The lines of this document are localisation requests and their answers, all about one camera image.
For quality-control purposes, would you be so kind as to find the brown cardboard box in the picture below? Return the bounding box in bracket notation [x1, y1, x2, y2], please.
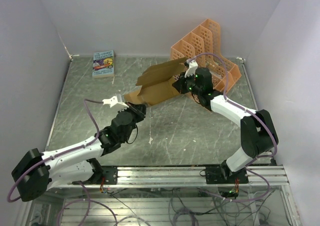
[124, 57, 187, 106]

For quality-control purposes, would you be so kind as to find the aluminium mounting rail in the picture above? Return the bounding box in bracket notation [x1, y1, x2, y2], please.
[47, 164, 290, 187]

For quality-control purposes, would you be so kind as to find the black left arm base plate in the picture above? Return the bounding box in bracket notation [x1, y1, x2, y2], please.
[101, 166, 118, 185]

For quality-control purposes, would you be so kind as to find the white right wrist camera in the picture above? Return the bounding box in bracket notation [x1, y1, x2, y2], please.
[184, 60, 198, 78]

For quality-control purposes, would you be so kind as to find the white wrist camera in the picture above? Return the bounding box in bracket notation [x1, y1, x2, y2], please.
[184, 60, 198, 78]
[102, 93, 129, 112]

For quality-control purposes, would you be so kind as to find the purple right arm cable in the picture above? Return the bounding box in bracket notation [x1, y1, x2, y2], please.
[186, 52, 279, 203]

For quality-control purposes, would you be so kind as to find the blue paperback book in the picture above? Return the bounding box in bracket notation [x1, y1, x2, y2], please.
[92, 50, 115, 78]

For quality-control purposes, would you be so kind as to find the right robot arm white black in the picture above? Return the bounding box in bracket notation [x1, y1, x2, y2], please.
[172, 67, 279, 184]

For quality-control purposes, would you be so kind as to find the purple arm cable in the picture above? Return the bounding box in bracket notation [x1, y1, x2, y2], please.
[186, 52, 279, 203]
[6, 98, 118, 226]

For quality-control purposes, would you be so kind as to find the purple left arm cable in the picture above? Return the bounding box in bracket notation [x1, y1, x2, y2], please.
[6, 98, 118, 226]

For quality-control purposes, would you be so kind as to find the peach plastic file organizer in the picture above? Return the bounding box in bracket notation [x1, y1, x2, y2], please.
[170, 19, 242, 92]

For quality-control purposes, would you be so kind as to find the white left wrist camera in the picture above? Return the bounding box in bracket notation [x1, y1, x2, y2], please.
[102, 93, 129, 112]

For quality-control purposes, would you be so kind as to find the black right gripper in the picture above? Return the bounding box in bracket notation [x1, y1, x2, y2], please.
[172, 71, 202, 96]

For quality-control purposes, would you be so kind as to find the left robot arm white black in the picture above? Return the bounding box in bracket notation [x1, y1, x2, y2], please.
[6, 102, 147, 203]

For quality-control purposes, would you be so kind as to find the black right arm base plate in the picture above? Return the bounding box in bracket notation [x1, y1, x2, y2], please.
[199, 164, 249, 185]

